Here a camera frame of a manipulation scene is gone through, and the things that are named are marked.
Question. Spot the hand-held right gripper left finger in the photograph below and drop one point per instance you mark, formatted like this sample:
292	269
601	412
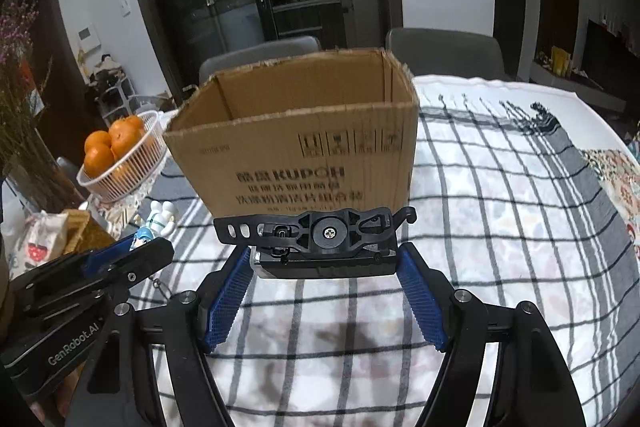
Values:
227	307

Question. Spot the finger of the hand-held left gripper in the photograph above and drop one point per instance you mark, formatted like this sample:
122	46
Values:
145	257
107	256

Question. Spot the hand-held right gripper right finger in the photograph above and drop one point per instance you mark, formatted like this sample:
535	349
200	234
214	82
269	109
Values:
422	302

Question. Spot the white toy figurine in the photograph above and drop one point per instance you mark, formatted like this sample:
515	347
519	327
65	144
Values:
160	217

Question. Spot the black plastic clip mount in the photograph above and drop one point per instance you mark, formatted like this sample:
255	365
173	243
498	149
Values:
325	237

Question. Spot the brown cardboard box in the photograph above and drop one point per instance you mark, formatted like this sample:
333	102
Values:
300	157

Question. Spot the orange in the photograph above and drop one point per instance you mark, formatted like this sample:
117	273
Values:
98	163
126	137
97	142

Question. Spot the grey white plaid cloth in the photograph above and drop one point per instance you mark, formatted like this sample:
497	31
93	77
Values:
500	232

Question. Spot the white storage rack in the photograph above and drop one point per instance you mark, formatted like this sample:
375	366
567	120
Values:
112	89

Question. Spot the dried flower bouquet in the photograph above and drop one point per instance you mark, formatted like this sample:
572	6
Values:
20	107

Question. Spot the patterned placemat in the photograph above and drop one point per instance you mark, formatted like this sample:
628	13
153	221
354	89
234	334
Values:
620	187

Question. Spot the grey chair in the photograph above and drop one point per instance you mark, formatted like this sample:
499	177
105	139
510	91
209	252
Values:
450	52
260	57

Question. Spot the dark framed glass door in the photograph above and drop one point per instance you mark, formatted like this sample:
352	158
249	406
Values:
200	7

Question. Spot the yellow box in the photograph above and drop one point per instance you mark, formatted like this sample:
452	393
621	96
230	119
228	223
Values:
560	61

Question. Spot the dark sideboard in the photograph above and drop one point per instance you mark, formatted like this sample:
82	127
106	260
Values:
612	62

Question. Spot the white wall panel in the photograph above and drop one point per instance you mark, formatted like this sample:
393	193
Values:
87	38

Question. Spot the white wall switch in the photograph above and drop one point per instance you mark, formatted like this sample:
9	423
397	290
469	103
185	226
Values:
125	5

